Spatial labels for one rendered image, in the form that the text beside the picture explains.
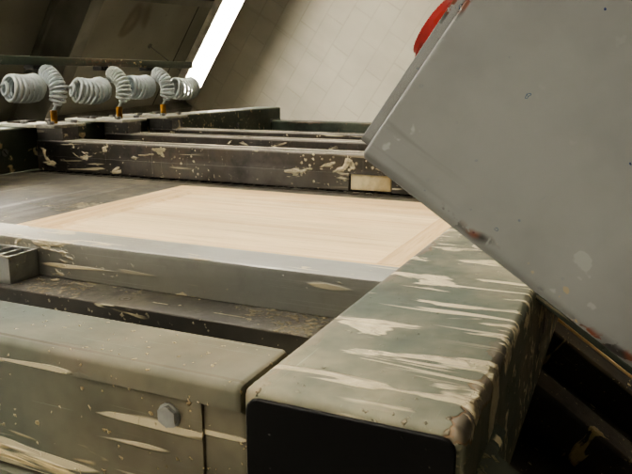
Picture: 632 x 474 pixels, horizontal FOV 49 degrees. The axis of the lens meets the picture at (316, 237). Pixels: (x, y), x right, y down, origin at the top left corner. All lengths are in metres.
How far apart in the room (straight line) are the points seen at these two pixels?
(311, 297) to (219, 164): 0.84
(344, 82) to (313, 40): 0.49
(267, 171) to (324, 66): 5.42
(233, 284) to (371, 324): 0.23
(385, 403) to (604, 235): 0.14
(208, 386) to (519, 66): 0.23
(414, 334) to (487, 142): 0.18
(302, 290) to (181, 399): 0.25
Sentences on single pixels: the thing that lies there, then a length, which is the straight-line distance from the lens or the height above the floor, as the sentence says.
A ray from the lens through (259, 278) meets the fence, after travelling 0.65.
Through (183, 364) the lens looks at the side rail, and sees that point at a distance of 0.41.
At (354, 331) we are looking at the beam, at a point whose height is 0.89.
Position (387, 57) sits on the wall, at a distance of 6.55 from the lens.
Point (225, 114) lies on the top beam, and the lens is 2.44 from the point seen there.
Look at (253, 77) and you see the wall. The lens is 7.16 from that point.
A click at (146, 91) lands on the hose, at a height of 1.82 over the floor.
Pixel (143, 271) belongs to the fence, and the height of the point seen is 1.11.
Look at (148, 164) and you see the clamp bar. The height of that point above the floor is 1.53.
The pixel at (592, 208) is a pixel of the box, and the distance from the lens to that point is 0.30.
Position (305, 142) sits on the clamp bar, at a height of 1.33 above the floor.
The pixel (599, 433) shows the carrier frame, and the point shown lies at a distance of 1.01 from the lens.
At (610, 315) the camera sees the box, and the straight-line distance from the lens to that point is 0.31.
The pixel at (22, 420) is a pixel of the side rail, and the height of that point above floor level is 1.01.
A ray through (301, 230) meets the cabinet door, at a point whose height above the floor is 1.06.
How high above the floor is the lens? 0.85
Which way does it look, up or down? 12 degrees up
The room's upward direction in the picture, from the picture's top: 50 degrees counter-clockwise
